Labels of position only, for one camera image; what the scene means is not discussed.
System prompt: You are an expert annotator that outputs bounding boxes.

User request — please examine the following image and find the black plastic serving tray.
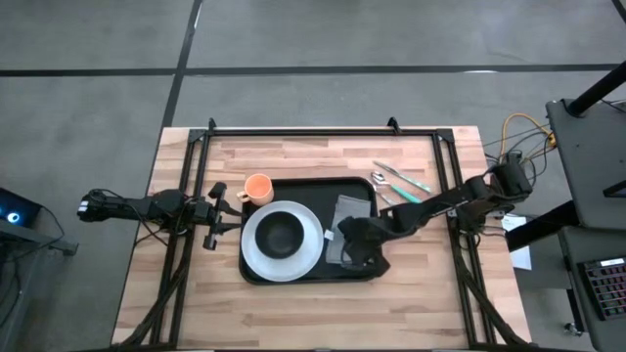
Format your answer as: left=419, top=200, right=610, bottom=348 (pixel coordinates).
left=238, top=176, right=384, bottom=286

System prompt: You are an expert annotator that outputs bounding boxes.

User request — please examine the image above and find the black box with blue light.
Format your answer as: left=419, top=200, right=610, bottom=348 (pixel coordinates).
left=0, top=188, right=43, bottom=229

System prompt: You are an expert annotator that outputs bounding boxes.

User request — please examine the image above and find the black aluminium table frame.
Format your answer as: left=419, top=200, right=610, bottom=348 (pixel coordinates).
left=112, top=115, right=535, bottom=351

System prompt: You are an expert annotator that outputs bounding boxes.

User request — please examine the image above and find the black bowl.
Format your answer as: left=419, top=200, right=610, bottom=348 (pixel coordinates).
left=253, top=210, right=305, bottom=260

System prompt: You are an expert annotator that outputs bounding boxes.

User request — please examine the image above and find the orange mug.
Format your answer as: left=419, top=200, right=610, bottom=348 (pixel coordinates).
left=236, top=172, right=275, bottom=207

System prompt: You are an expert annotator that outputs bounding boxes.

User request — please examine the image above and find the white paper sheet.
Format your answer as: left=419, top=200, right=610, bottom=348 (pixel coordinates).
left=501, top=214, right=533, bottom=272

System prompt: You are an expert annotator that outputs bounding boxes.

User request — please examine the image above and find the grey cloth napkin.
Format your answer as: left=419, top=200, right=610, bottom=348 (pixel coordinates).
left=323, top=194, right=373, bottom=266

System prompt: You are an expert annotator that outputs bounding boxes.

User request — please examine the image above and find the black metal beam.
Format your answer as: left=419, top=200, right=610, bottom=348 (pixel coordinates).
left=506, top=199, right=578, bottom=253

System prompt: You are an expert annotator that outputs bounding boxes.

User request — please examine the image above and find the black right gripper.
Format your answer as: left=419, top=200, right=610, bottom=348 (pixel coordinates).
left=336, top=217, right=392, bottom=273

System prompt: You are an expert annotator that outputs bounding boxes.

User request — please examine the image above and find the knife with green handle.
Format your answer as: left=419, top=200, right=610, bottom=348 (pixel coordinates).
left=373, top=159, right=433, bottom=195

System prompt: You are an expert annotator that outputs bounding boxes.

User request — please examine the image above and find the grey metal stand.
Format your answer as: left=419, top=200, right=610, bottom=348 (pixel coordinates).
left=0, top=218, right=79, bottom=352

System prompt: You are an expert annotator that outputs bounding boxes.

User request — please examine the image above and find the black table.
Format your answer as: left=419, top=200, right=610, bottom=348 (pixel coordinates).
left=545, top=97, right=626, bottom=231

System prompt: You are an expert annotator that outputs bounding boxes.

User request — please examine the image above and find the black pole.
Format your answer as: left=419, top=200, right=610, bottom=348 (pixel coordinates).
left=565, top=59, right=626, bottom=117

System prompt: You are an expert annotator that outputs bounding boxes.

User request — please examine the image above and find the yellow cable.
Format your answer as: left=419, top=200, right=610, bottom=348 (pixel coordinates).
left=498, top=111, right=557, bottom=167

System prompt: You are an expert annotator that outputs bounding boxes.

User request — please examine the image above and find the backlit keyboard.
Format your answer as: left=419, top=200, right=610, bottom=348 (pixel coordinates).
left=578, top=256, right=626, bottom=322

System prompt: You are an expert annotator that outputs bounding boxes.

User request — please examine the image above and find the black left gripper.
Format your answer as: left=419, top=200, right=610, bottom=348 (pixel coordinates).
left=193, top=181, right=245, bottom=251

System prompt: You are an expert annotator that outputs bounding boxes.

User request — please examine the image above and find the white round plate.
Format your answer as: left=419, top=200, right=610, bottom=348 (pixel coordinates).
left=240, top=199, right=325, bottom=284

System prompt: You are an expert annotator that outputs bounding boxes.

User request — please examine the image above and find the grey cart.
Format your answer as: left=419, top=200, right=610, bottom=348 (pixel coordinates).
left=557, top=225, right=626, bottom=352

